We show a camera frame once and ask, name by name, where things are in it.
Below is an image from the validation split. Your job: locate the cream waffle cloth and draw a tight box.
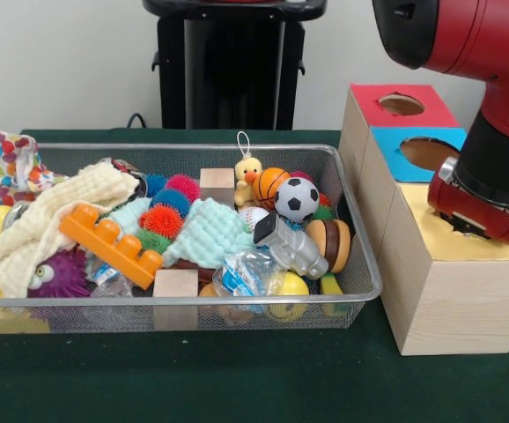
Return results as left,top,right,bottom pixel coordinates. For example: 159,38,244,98
0,160,141,299

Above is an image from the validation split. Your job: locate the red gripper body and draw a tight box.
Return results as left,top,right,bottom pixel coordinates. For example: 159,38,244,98
427,156,509,246

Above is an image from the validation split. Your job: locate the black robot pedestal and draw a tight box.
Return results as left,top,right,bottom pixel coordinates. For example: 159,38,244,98
142,0,328,131

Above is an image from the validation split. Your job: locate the small orange basketball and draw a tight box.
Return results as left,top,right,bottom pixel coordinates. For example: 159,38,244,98
252,167,291,209

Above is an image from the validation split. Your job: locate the colourful dotted cloth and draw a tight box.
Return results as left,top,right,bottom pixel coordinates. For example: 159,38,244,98
0,130,69,206

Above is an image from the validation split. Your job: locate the dark green table cloth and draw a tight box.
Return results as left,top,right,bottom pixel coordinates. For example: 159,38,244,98
0,127,509,423

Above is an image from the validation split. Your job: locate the black cable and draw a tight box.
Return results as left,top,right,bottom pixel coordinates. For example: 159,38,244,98
126,112,150,130

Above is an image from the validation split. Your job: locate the wooden box with three holes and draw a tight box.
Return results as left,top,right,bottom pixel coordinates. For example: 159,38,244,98
340,82,509,357

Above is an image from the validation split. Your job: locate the silver wire mesh bin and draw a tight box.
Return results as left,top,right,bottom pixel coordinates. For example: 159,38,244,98
0,141,384,335

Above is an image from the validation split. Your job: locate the small wooden cube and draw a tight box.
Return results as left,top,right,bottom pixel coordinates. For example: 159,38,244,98
199,167,237,208

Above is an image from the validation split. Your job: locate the mint green waffle cloth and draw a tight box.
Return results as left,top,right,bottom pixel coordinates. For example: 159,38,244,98
104,196,254,269

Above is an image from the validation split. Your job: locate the toy hamburger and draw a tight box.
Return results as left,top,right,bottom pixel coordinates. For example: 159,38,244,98
306,218,351,272

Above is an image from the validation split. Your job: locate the yellow rubber duck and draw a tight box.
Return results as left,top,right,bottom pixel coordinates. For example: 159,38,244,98
233,130,264,207

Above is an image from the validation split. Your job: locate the silver plastic toy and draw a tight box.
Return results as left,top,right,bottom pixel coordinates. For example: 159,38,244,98
253,211,329,281

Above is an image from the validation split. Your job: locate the orange plastic building block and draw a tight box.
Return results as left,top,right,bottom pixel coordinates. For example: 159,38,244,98
58,203,165,290

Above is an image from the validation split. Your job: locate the small black white soccer ball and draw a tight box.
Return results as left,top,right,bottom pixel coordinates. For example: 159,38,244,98
274,176,321,222

